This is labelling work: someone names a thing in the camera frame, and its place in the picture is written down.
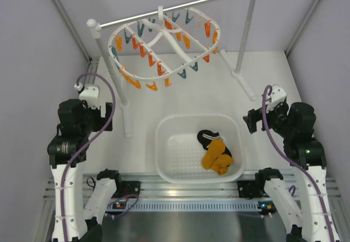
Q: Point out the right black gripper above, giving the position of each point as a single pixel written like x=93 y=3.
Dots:
x=254 y=116

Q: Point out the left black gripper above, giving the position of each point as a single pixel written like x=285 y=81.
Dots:
x=101 y=121

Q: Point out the mustard yellow sock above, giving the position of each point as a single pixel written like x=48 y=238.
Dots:
x=221 y=164
x=215 y=149

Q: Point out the black striped sock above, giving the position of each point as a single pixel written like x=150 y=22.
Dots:
x=206 y=136

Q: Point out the white oval clip hanger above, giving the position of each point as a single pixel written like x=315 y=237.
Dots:
x=169 y=42

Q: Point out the orange clothes peg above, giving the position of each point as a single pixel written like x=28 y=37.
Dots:
x=160 y=70
x=152 y=86
x=135 y=83
x=167 y=80
x=150 y=59

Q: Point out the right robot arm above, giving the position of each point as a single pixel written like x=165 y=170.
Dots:
x=310 y=219

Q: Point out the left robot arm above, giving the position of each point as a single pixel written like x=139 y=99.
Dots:
x=74 y=219

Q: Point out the teal clothes peg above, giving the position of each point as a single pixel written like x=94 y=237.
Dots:
x=195 y=66
x=182 y=74

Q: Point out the white laundry basket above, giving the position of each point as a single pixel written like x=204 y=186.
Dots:
x=178 y=152

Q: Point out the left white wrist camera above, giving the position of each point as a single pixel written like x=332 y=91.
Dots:
x=90 y=94

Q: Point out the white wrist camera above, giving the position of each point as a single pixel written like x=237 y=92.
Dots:
x=275 y=97
x=90 y=94

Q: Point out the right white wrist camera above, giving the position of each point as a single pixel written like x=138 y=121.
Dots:
x=275 y=97

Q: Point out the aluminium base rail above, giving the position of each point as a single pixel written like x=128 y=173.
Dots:
x=156 y=194

